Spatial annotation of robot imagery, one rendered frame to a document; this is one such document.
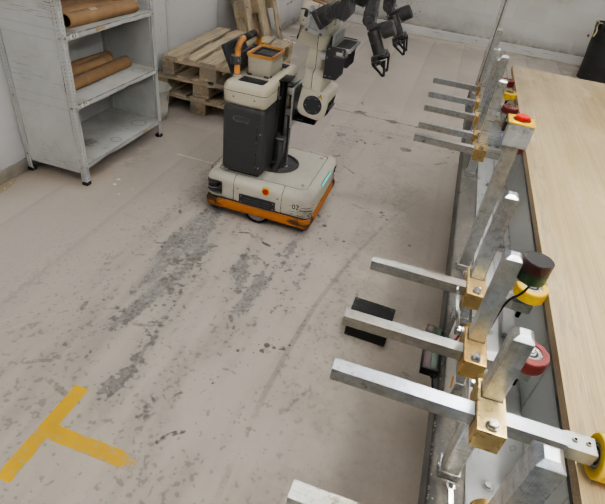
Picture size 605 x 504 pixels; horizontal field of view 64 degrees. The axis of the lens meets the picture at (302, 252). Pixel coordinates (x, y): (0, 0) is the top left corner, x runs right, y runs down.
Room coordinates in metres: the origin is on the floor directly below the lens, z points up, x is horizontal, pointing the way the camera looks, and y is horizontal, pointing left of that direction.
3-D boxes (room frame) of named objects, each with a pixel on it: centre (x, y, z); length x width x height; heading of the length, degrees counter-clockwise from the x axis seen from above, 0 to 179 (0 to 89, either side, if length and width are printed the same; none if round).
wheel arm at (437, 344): (0.80, -0.34, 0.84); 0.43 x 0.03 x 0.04; 77
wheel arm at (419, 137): (2.01, -0.63, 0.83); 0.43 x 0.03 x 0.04; 77
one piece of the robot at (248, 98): (2.75, 0.33, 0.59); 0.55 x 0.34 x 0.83; 167
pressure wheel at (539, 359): (0.76, -0.53, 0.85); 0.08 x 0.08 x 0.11
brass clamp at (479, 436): (0.55, -0.37, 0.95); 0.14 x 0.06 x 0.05; 167
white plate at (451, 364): (0.85, -0.41, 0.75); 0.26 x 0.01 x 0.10; 167
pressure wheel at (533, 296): (1.00, -0.60, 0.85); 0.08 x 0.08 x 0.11
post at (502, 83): (2.04, -0.71, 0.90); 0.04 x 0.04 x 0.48; 77
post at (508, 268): (0.82, -0.43, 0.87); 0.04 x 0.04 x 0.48; 77
